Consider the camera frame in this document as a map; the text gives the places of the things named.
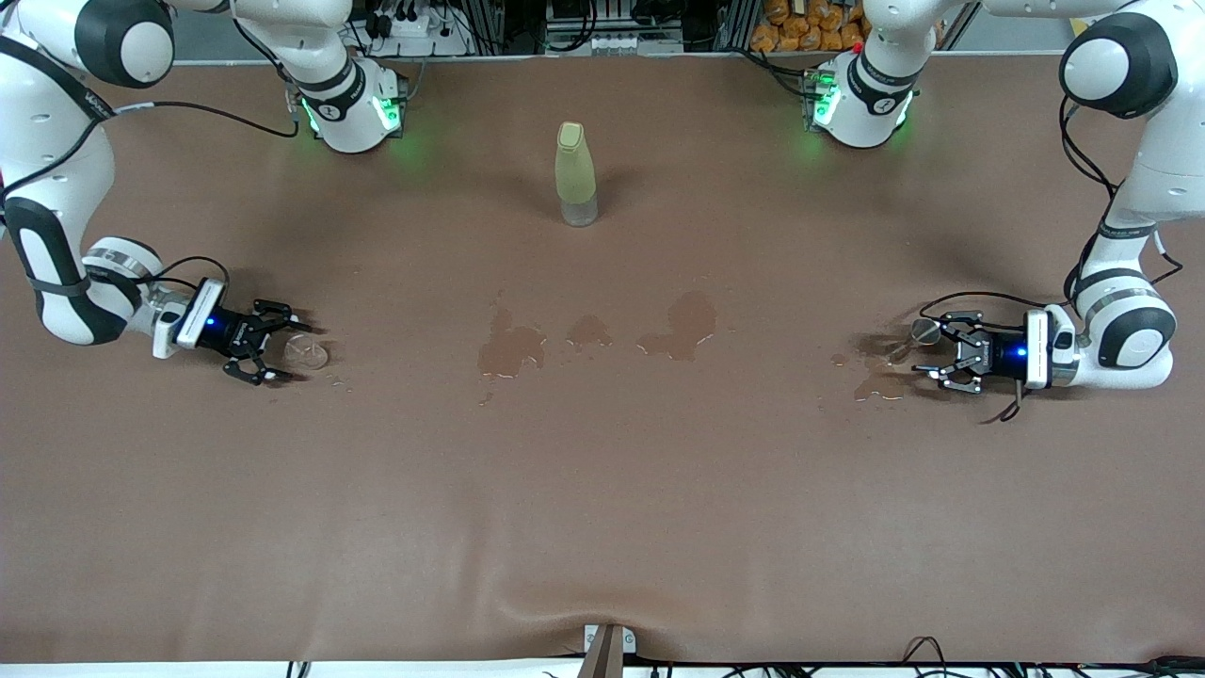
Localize white power strip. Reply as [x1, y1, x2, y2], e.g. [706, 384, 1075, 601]
[372, 8, 455, 40]

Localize yellow-green bottle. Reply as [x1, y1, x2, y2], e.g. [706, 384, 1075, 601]
[554, 121, 600, 228]

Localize orange packaged snacks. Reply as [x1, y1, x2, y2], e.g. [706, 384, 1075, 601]
[750, 0, 872, 53]

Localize brown table mat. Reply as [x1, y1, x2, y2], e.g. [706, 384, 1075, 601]
[0, 52, 1205, 665]

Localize black electrical control unit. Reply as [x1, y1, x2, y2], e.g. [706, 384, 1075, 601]
[546, 0, 686, 56]

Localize metal table edge bracket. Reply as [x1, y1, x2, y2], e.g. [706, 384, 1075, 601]
[576, 623, 638, 678]

